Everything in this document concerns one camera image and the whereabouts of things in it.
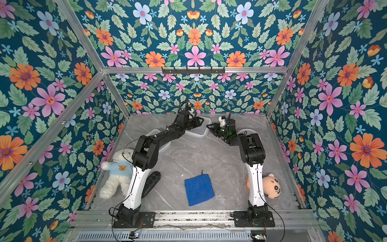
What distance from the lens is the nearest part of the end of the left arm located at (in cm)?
86

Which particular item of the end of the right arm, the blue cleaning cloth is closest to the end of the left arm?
the end of the right arm

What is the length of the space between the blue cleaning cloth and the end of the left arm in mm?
312

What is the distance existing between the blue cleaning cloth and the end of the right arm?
0.27 m

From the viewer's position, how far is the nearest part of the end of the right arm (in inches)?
35.4

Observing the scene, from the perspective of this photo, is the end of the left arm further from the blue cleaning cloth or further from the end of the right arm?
the blue cleaning cloth

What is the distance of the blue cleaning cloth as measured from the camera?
813 millimetres
